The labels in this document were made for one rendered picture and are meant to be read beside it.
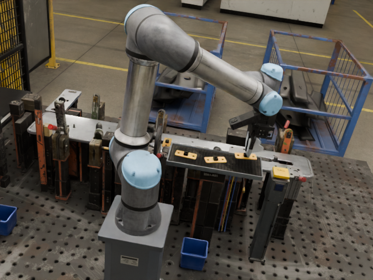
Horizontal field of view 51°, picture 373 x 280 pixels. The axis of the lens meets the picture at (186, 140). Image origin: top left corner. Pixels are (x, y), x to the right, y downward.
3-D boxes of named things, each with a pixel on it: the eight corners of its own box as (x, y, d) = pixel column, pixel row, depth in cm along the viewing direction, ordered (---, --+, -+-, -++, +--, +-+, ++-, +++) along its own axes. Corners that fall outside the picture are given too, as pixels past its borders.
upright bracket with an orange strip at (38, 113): (48, 190, 196) (41, 100, 170) (46, 191, 194) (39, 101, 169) (41, 189, 196) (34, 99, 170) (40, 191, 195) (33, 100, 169)
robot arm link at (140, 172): (125, 211, 116) (127, 174, 109) (115, 184, 127) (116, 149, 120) (164, 205, 121) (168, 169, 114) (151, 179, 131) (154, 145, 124)
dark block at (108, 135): (115, 206, 191) (117, 132, 170) (111, 216, 185) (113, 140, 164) (105, 204, 192) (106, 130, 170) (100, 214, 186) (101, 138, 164)
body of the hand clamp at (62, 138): (71, 192, 197) (69, 131, 179) (66, 200, 191) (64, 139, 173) (60, 190, 197) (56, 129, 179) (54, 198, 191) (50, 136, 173)
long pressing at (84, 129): (307, 155, 199) (308, 153, 198) (315, 181, 180) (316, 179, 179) (44, 111, 205) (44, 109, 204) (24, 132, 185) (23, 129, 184)
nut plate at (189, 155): (197, 154, 155) (197, 152, 154) (195, 159, 152) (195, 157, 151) (176, 150, 156) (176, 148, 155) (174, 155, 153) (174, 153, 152)
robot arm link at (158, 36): (164, 18, 91) (293, 95, 119) (150, 6, 100) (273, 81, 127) (140, 61, 94) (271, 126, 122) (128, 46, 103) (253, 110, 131)
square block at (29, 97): (46, 152, 224) (42, 94, 205) (40, 159, 217) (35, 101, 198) (33, 150, 224) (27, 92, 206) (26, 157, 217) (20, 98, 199)
